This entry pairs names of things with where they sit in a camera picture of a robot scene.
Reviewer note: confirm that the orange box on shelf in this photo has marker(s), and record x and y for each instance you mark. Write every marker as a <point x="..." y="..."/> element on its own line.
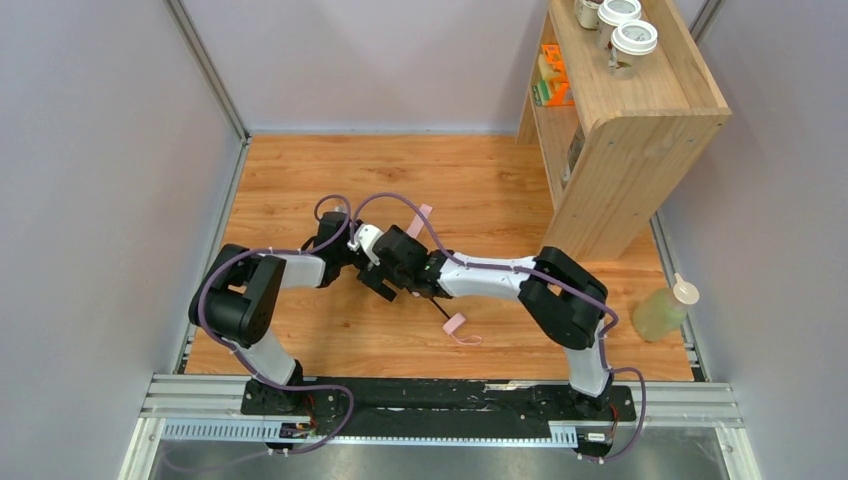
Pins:
<point x="551" y="86"/>

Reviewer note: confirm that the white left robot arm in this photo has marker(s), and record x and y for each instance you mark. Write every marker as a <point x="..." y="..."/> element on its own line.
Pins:
<point x="236" y="299"/>

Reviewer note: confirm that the front white lidded cup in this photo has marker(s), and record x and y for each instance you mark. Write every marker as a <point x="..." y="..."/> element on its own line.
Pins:
<point x="631" y="42"/>

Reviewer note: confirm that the wooden shelf unit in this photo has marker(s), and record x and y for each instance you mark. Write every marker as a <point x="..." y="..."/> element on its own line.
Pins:
<point x="616" y="154"/>

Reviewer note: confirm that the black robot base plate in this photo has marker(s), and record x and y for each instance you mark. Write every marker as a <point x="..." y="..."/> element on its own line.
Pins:
<point x="441" y="409"/>

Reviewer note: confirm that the green juice bottle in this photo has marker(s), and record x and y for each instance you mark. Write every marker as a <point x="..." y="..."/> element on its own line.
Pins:
<point x="665" y="309"/>

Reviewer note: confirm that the white lidded cup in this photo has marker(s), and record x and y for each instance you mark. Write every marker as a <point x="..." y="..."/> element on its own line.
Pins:
<point x="586" y="13"/>
<point x="631" y="42"/>
<point x="612" y="13"/>

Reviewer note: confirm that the back white lidded cup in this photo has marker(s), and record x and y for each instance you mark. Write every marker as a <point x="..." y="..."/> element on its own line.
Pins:
<point x="586" y="13"/>

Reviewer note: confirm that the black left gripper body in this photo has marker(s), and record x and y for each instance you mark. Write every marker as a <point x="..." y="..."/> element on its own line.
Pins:
<point x="337" y="254"/>

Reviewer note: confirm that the aluminium frame rail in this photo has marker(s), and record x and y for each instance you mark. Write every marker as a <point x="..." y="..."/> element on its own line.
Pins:
<point x="233" y="427"/>

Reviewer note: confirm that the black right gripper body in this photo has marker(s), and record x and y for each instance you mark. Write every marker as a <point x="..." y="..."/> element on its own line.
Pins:
<point x="427" y="287"/>

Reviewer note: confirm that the middle white lidded cup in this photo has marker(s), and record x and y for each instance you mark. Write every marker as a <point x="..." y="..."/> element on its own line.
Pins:
<point x="612" y="13"/>

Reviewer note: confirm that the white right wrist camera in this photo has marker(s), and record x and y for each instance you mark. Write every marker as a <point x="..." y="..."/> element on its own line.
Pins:
<point x="364" y="241"/>

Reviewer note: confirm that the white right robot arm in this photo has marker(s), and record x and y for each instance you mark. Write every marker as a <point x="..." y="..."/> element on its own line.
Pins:
<point x="565" y="300"/>

